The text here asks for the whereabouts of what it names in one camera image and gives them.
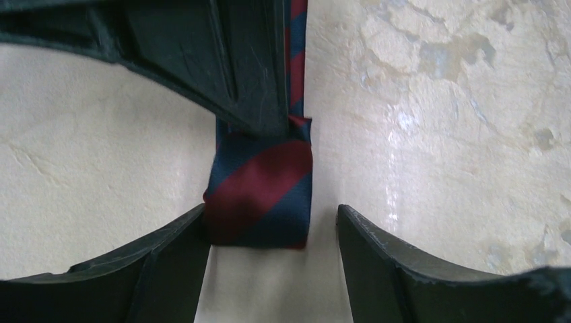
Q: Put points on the red navy striped tie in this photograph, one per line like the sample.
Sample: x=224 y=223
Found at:
x=260 y=188

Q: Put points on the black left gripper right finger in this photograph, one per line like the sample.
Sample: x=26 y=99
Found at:
x=390 y=280

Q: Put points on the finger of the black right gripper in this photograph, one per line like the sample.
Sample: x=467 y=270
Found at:
x=227 y=56

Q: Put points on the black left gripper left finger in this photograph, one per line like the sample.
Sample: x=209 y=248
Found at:
x=155 y=278

